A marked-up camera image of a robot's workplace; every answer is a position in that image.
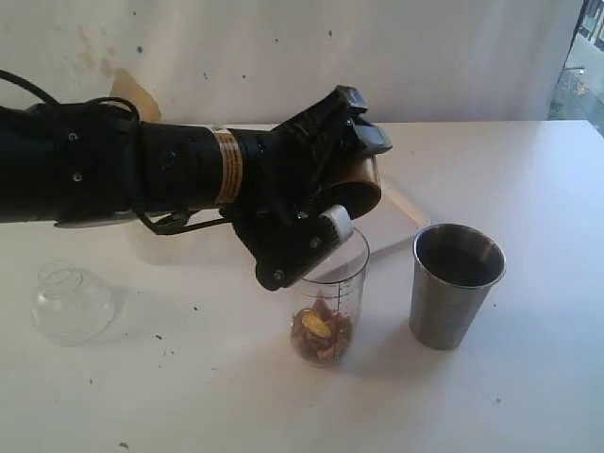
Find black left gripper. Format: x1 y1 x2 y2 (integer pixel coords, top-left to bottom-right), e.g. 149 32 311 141
219 85 393 226

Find brown wooden cup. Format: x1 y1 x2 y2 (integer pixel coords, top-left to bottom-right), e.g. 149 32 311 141
322 157 381 220

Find brown contents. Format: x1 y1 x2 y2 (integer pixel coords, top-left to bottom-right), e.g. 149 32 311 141
290 297 356 366

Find clear dome shaker lid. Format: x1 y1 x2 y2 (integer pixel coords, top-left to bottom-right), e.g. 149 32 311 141
31 260 116 346

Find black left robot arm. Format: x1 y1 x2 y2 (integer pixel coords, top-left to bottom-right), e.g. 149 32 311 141
1 86 391 235

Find clear plastic shaker cup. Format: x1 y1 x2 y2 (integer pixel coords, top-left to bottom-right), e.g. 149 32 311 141
290 229 370 367

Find white rectangular tray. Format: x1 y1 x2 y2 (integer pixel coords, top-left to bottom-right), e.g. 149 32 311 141
354 175 430 258

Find stainless steel cup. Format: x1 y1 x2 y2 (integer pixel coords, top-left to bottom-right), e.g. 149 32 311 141
409 223 506 351

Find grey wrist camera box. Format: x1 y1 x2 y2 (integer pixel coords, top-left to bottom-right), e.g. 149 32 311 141
233 205 353 292

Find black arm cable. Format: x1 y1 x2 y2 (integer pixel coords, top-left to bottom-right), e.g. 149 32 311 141
0 69 232 237

